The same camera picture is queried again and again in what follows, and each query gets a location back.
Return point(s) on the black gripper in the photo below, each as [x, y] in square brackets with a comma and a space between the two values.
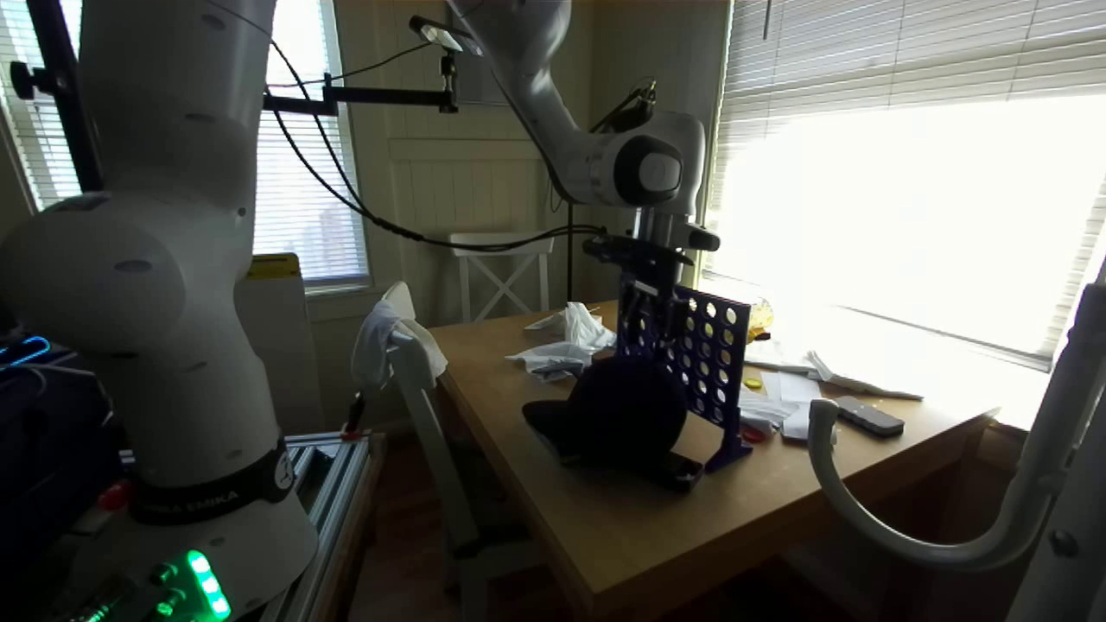
[653, 277]

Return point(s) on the black snapback cap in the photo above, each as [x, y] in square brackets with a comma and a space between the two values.
[624, 415]

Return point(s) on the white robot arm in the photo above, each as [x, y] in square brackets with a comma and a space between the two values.
[175, 174]

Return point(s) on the crumpled white cloth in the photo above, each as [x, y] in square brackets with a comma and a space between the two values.
[570, 334]

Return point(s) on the blue Connect Four grid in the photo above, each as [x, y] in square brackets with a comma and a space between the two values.
[735, 402]

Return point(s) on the yellow game disc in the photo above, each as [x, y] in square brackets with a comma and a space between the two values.
[755, 378]

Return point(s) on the red game disc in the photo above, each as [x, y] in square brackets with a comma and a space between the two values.
[757, 433]

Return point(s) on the white paper sheets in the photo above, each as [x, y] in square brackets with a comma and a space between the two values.
[788, 402]

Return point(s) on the white wooden chair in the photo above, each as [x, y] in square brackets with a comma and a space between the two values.
[502, 243]

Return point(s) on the small black remote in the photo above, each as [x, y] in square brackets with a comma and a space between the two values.
[869, 420]

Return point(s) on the white cloth draped on chair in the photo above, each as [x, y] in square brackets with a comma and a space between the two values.
[390, 334]

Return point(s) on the black boom stand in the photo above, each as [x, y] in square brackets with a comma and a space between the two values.
[380, 94]

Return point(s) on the white panel with yellow label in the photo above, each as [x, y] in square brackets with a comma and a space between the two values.
[276, 345]

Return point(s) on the white window blinds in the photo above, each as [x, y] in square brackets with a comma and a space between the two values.
[922, 56]

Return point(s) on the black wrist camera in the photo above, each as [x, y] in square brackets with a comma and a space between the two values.
[645, 243]

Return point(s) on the chair with pale frame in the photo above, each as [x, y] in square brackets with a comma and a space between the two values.
[433, 461]

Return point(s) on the grey wall picture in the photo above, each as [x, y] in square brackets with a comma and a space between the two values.
[477, 87]

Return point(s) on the aluminium cart frame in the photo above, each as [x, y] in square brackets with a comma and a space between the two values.
[333, 496]

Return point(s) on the window with white frame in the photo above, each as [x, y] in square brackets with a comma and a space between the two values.
[312, 207]

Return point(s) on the camera on boom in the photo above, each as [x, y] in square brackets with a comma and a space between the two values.
[445, 34]

